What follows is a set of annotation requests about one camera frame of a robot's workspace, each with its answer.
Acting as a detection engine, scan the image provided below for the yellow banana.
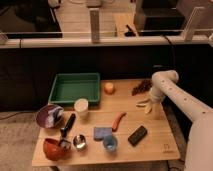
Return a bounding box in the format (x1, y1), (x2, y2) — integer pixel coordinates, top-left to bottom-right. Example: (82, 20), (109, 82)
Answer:
(136, 99), (152, 114)

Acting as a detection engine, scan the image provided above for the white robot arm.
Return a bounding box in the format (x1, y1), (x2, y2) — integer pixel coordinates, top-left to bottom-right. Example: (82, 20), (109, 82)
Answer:
(149, 70), (213, 171)

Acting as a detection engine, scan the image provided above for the green plastic tray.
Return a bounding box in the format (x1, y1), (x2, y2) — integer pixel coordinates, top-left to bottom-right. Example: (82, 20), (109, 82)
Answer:
(48, 73), (101, 106)

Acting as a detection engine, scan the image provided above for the dark purple grape bunch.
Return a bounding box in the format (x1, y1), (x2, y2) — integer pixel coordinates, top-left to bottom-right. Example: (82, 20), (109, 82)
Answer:
(132, 79), (152, 95)

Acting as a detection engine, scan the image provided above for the wooden folding table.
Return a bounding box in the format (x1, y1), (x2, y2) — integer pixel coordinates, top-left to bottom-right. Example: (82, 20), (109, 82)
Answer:
(32, 79), (180, 167)

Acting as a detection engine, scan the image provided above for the black rectangular block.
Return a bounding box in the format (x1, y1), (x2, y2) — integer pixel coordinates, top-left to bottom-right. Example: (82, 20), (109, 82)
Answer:
(128, 126), (147, 146)

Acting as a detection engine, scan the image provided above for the orange fruit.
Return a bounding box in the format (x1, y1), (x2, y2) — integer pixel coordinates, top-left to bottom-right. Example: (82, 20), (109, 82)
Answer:
(104, 82), (115, 94)

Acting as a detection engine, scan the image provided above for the blue glass cup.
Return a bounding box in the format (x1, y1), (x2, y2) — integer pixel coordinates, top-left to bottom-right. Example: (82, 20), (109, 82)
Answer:
(103, 135), (118, 152)

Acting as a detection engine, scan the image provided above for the blue sponge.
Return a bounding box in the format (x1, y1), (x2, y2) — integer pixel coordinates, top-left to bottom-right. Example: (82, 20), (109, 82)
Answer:
(93, 127), (112, 141)

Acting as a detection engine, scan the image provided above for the white cup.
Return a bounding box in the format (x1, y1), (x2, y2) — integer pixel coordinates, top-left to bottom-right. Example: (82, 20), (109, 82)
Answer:
(74, 98), (89, 117)

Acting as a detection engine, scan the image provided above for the black box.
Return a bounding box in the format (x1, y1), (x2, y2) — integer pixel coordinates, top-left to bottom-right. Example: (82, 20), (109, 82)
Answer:
(134, 0), (185, 31)

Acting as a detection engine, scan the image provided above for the small silver metal cup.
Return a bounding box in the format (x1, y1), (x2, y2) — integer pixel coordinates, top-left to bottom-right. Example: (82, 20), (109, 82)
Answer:
(73, 134), (86, 150)

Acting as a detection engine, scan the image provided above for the purple and white bowl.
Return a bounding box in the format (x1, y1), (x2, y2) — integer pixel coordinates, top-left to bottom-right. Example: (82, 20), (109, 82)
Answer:
(36, 104), (64, 128)

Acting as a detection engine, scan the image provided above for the red bowl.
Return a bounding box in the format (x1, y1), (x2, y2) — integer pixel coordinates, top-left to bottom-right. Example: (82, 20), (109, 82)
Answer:
(43, 138), (71, 161)

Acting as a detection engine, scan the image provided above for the white angled bracket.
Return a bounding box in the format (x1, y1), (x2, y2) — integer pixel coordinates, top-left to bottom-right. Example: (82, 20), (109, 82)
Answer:
(182, 7), (205, 41)

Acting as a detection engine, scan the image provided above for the black handled tool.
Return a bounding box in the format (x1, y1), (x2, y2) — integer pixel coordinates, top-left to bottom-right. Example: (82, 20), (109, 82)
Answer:
(60, 113), (76, 138)

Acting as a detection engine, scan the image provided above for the grey metal post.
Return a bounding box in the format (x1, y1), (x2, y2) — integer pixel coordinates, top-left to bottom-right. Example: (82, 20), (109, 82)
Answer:
(90, 8), (100, 43)

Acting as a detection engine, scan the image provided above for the white horizontal rail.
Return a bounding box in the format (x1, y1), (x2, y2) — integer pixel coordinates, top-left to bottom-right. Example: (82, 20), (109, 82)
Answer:
(0, 35), (213, 49)

